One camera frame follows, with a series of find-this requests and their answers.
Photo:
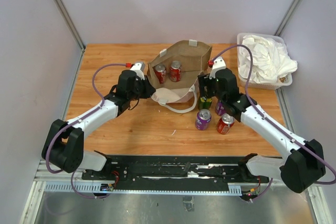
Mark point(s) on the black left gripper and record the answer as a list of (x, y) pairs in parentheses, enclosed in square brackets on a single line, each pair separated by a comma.
[(149, 90)]

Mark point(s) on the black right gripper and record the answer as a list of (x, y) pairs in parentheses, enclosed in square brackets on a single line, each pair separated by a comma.
[(204, 80)]

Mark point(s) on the green glass bottle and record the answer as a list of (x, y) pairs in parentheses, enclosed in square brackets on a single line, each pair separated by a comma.
[(204, 103)]

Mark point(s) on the purple fanta can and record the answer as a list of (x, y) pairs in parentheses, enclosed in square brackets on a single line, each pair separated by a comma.
[(219, 109), (203, 119)]

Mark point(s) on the burlap canvas tote bag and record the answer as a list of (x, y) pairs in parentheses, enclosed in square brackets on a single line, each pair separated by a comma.
[(180, 97)]

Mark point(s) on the red cola can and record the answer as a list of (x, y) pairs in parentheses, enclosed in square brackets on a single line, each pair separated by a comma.
[(175, 71), (225, 123), (160, 72)]

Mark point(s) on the purple Fanta can front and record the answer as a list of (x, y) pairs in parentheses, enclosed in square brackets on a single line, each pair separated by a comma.
[(203, 119)]

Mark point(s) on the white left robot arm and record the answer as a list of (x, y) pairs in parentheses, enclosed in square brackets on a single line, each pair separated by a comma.
[(64, 147)]

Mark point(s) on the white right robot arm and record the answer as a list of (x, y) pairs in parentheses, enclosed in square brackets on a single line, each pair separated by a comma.
[(301, 163)]

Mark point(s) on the white crumpled cloth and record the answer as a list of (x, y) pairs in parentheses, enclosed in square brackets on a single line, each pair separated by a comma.
[(265, 60)]

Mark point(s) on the white plastic basket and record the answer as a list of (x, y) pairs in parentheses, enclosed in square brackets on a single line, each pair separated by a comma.
[(262, 61)]

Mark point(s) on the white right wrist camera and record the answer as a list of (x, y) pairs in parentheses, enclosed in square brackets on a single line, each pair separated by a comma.
[(216, 65)]

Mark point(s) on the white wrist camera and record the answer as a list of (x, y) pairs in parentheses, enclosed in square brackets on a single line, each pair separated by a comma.
[(216, 65), (138, 68)]

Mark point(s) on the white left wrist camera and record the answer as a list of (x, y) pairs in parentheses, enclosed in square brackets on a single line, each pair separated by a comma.
[(138, 68)]

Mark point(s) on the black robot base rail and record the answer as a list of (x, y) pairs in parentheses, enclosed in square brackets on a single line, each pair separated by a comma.
[(173, 174)]

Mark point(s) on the aluminium frame post right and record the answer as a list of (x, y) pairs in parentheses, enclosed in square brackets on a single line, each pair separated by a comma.
[(287, 17)]

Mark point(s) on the aluminium frame post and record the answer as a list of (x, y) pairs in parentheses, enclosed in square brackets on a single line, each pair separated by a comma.
[(73, 30), (287, 17)]

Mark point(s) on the aluminium frame post left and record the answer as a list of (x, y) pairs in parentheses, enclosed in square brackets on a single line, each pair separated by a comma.
[(73, 30)]

